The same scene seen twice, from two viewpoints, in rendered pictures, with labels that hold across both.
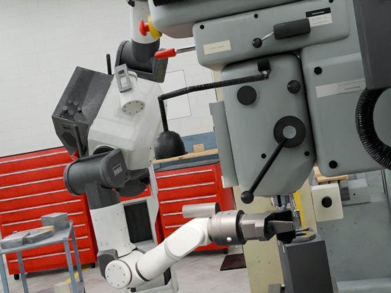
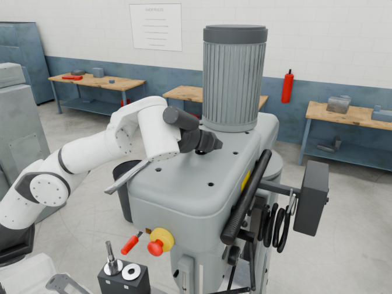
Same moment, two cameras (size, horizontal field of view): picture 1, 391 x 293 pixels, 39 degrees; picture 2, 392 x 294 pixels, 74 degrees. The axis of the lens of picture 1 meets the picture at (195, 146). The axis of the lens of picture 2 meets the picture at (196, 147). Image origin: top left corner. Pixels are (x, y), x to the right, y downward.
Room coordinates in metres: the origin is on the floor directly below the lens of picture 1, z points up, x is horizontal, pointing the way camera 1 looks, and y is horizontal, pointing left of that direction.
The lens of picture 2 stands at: (1.18, 0.46, 2.25)
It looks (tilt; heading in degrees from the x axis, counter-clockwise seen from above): 28 degrees down; 285
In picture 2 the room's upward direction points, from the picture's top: straight up
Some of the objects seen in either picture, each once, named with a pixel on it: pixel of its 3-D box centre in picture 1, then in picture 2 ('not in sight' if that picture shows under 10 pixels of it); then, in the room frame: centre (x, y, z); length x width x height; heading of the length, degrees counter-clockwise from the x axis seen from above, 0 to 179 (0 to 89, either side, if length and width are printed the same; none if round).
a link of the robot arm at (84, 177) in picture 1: (96, 183); not in sight; (1.56, 0.30, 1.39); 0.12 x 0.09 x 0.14; 66
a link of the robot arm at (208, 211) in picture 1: (208, 224); not in sight; (1.43, 0.00, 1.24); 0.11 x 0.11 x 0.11; 65
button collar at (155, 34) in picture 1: (155, 25); (161, 240); (1.37, 0.05, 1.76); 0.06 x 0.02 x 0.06; 170
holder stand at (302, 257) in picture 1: (302, 261); (125, 282); (1.75, -0.28, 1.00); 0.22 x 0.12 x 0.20; 0
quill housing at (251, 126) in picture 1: (269, 125); (200, 251); (1.33, -0.18, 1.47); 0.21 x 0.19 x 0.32; 170
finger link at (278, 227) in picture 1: (280, 227); not in sight; (1.30, -0.17, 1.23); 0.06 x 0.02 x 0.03; 65
